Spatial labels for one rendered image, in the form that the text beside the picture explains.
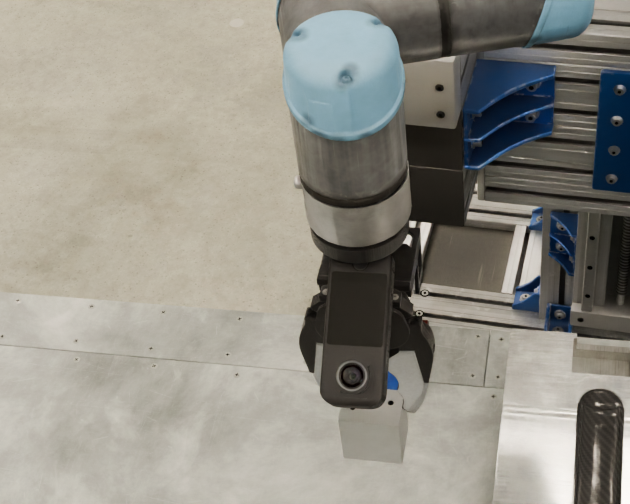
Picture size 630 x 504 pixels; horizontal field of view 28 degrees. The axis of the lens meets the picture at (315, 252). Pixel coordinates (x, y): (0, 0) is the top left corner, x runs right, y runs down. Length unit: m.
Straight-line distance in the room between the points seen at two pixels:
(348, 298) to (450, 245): 1.28
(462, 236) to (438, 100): 0.89
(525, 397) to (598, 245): 0.70
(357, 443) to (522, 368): 0.18
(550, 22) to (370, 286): 0.22
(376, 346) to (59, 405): 0.48
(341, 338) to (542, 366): 0.29
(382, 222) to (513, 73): 0.57
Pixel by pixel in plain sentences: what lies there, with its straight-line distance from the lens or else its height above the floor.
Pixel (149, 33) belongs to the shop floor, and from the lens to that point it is 3.09.
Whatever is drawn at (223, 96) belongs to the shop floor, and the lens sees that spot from 2.86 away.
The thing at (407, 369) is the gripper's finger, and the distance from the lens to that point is 0.98.
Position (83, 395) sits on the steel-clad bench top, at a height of 0.80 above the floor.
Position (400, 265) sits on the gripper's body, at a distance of 0.94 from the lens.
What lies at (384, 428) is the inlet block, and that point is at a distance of 1.02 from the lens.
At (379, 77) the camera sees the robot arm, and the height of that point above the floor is 1.29.
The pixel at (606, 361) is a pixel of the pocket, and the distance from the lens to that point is 1.17.
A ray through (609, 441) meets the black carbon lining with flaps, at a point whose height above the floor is 0.88.
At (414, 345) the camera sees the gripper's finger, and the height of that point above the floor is 1.04.
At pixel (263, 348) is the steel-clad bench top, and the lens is 1.28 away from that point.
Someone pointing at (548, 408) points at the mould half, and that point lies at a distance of 1.10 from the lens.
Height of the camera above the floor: 1.78
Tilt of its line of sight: 46 degrees down
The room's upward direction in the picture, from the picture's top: 9 degrees counter-clockwise
